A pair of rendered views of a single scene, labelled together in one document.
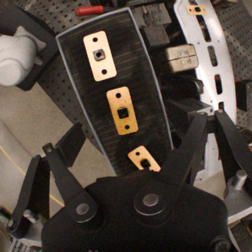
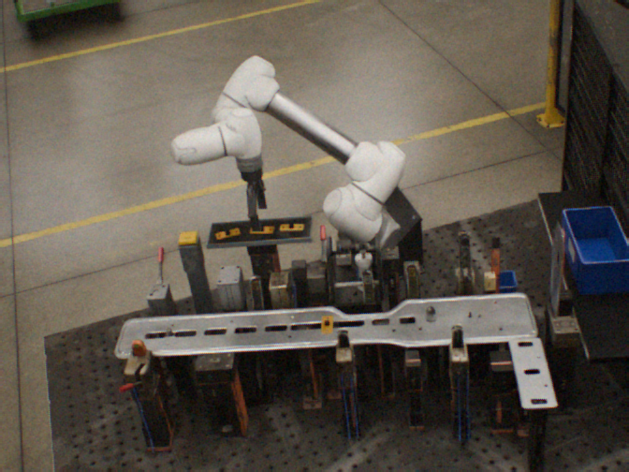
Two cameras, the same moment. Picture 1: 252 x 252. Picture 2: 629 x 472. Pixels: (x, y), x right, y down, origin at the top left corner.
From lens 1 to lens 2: 2.94 m
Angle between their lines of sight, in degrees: 49
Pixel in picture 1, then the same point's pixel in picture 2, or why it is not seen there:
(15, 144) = (286, 210)
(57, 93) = not seen: hidden behind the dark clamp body
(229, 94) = (229, 340)
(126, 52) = (287, 235)
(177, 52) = (284, 276)
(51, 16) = (427, 280)
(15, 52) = (344, 209)
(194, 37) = (298, 316)
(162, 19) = (310, 273)
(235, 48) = not seen: outside the picture
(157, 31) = (300, 263)
